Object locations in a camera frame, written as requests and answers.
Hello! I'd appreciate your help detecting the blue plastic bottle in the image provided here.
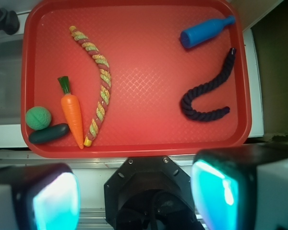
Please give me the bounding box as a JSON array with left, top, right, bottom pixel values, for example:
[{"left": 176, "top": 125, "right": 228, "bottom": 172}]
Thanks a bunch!
[{"left": 180, "top": 15, "right": 236, "bottom": 48}]

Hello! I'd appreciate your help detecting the green textured ball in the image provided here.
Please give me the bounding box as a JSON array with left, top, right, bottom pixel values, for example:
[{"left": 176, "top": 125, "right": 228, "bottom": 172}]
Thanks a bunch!
[{"left": 25, "top": 106, "right": 52, "bottom": 130}]

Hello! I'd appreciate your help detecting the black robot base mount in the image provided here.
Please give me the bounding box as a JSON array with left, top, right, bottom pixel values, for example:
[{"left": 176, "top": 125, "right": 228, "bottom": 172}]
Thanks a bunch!
[{"left": 104, "top": 156, "right": 204, "bottom": 230}]

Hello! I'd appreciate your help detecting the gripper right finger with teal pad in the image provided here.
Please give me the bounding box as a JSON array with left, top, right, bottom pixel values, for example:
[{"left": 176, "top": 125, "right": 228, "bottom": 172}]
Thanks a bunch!
[{"left": 191, "top": 143, "right": 288, "bottom": 230}]

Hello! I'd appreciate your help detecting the orange toy carrot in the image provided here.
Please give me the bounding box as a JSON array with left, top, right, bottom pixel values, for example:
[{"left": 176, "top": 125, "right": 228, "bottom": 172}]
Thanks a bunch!
[{"left": 58, "top": 76, "right": 84, "bottom": 150}]

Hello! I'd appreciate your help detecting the dark green toy cucumber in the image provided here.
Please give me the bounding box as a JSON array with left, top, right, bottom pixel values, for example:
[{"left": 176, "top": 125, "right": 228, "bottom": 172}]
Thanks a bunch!
[{"left": 28, "top": 123, "right": 70, "bottom": 144}]

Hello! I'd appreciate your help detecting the black clamp knob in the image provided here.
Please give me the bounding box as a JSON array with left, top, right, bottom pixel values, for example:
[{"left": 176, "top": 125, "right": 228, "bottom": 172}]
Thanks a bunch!
[{"left": 0, "top": 8, "right": 20, "bottom": 35}]

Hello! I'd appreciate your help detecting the red plastic tray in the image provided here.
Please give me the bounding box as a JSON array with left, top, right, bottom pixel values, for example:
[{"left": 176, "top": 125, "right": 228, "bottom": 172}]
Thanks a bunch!
[{"left": 21, "top": 0, "right": 252, "bottom": 158}]

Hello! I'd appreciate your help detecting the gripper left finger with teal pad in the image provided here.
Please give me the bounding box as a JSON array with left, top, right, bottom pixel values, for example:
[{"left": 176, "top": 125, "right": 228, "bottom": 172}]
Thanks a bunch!
[{"left": 0, "top": 163, "right": 81, "bottom": 230}]

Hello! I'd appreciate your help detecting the dark blue rope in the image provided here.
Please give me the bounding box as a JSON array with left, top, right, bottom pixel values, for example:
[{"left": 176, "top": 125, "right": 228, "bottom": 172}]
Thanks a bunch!
[{"left": 181, "top": 47, "right": 237, "bottom": 122}]

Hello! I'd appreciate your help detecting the multicolour twisted rope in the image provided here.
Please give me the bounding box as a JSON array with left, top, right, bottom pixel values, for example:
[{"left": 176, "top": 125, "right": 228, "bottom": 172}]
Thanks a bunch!
[{"left": 69, "top": 25, "right": 112, "bottom": 147}]

